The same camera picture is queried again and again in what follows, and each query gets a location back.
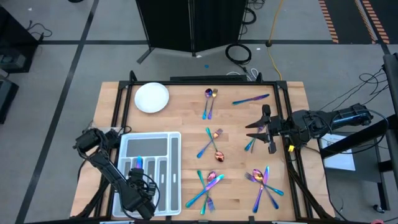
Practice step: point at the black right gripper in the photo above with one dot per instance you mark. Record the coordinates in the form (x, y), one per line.
(278, 129)

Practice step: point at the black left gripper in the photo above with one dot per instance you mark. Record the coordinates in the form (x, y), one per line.
(138, 182)

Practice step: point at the iridescent rainbow spoon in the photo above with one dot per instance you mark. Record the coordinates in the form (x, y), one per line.
(258, 175)
(208, 92)
(219, 156)
(212, 176)

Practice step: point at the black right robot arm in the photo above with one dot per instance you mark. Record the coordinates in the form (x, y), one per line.
(351, 116)

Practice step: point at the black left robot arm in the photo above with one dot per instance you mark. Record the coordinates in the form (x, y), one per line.
(109, 171)

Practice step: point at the white plastic cutlery tray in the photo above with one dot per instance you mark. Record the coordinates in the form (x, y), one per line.
(146, 147)

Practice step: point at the black bar behind table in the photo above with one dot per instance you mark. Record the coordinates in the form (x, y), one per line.
(205, 78)

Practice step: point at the white round plate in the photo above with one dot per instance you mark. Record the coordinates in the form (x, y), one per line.
(151, 97)

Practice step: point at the white paper sheet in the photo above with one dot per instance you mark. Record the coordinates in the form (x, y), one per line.
(342, 161)

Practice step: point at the black room divider screen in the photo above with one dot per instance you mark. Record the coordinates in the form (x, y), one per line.
(168, 25)

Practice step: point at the black metal stand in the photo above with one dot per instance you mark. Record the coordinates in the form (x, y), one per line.
(392, 81)

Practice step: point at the black mat orange striped edge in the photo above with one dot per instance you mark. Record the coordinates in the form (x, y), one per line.
(348, 18)

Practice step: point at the black case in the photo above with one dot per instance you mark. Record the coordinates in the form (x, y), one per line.
(7, 99)

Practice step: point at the black equipment cart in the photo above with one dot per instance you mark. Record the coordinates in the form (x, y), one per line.
(15, 37)

